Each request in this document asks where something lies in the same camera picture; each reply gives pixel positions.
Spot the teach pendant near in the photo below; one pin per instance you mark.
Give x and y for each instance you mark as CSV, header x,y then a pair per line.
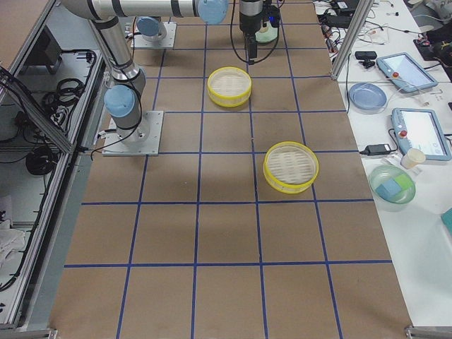
x,y
420,129

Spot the teach pendant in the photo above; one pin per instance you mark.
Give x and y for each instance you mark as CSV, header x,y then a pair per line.
x,y
405,73
420,129

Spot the green bowl with sponges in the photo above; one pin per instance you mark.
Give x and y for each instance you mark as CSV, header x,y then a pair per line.
x,y
392,186

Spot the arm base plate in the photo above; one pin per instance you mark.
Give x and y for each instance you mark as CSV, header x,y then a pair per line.
x,y
164,39
145,140

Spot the black power adapter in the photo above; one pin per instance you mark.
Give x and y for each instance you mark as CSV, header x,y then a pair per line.
x,y
377,149

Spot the yellow bamboo steamer centre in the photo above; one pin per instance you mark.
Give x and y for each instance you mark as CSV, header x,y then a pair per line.
x,y
229,86

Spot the paper cup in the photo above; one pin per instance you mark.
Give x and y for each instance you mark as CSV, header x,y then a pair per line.
x,y
412,158

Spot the aluminium frame post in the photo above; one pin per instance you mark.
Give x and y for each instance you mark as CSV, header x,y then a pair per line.
x,y
361,13

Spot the black webcam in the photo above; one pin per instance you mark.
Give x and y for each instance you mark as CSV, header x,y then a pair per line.
x,y
366,58

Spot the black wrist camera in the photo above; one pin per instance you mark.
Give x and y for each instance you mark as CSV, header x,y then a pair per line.
x,y
271,16

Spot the light green plate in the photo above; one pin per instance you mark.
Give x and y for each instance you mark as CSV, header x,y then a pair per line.
x,y
266,34

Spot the white crumpled cloth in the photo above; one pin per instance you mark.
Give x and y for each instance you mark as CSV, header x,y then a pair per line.
x,y
12,240

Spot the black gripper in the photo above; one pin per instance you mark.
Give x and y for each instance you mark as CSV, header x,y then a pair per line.
x,y
250,15

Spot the teach pendant far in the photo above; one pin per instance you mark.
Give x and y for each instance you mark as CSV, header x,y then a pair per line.
x,y
405,73

